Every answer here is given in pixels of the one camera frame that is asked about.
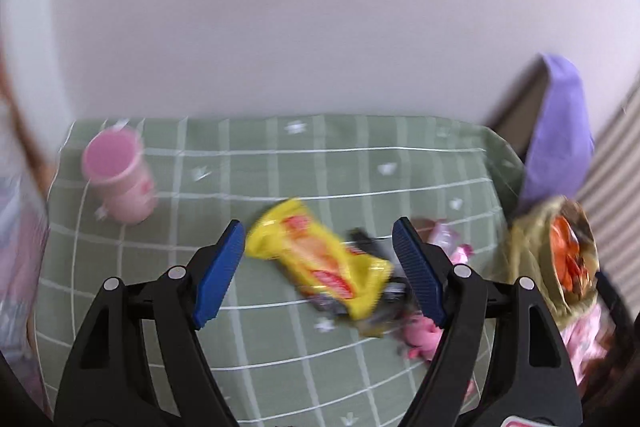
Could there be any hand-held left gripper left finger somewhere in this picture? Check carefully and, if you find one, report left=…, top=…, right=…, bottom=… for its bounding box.
left=52, top=219, right=247, bottom=427

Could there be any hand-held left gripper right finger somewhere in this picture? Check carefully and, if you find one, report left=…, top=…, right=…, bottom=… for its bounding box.
left=392, top=217, right=585, bottom=427

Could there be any orange snack packet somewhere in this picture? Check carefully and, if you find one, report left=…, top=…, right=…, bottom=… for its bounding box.
left=550, top=214, right=598, bottom=293

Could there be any yellow snack packet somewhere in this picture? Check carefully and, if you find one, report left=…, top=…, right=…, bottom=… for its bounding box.
left=245, top=198, right=393, bottom=322

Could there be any olive green cloth bag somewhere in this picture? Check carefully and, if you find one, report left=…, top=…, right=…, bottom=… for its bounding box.
left=505, top=196, right=601, bottom=333

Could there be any pale pink wrapper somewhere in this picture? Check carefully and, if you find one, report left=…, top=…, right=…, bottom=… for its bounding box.
left=430, top=219, right=473, bottom=265

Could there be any pink printed cloth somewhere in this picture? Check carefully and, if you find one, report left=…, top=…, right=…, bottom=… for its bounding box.
left=560, top=302, right=608, bottom=388

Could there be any black snack packet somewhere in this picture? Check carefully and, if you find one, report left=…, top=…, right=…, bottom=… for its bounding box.
left=310, top=227, right=411, bottom=338

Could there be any striped beige curtain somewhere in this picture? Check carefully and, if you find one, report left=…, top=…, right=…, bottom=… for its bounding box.
left=575, top=82, right=640, bottom=323

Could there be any green checked blanket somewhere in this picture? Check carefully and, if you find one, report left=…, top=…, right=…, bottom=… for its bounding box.
left=35, top=114, right=526, bottom=425

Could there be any pink cup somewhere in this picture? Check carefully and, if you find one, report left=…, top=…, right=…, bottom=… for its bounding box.
left=81, top=127, right=160, bottom=225

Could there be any purple cloth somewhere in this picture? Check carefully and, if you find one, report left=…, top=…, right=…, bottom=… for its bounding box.
left=517, top=53, right=596, bottom=215

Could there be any brown headboard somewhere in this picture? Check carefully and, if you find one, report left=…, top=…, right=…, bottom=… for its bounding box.
left=482, top=57, right=551, bottom=162

